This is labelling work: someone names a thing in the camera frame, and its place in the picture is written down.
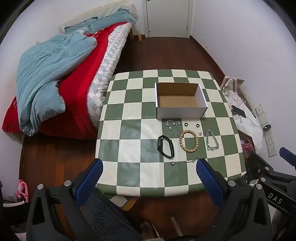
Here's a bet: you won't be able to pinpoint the silver chain necklace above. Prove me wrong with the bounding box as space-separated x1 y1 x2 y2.
205 129 220 152

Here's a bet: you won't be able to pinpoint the thin silver pendant chain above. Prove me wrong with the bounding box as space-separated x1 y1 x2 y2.
170 156 200 166

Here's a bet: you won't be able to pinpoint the wooden bead bracelet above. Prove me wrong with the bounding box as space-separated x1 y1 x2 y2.
179 129 200 153

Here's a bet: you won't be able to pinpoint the silver charm bracelet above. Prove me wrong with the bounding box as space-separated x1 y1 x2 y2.
165 118 181 137

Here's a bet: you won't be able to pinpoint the pink slippers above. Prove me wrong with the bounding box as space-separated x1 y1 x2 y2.
15 179 29 203

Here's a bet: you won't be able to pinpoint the red white plastic bag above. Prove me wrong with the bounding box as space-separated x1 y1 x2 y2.
240 139 254 153

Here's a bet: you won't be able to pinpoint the black smartphone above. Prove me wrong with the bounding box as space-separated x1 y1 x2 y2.
231 105 246 118

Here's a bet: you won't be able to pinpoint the red bed sheet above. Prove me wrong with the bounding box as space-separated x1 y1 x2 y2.
2 23 119 139

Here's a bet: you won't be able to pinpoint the teal blue duvet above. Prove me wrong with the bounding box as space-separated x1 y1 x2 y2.
16 32 97 136

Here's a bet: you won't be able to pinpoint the green white checkered tablecloth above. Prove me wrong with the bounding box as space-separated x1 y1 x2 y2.
96 69 246 197

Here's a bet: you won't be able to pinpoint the white cardboard box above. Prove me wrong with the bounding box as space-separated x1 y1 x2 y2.
154 82 208 119

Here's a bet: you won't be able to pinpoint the checkered grey white mattress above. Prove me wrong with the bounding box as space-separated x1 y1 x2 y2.
87 22 132 128

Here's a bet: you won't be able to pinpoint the white door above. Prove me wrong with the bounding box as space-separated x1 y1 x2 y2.
144 0 193 38

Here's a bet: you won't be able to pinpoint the small orange bottle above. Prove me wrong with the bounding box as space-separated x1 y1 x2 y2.
138 32 142 41

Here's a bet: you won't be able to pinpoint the beige headboard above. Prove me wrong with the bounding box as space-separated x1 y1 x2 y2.
59 1 138 34

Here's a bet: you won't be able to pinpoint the teal pillow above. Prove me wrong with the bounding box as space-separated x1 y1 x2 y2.
65 9 137 34

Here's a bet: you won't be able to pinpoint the white wall sockets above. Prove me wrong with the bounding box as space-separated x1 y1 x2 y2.
255 104 277 158

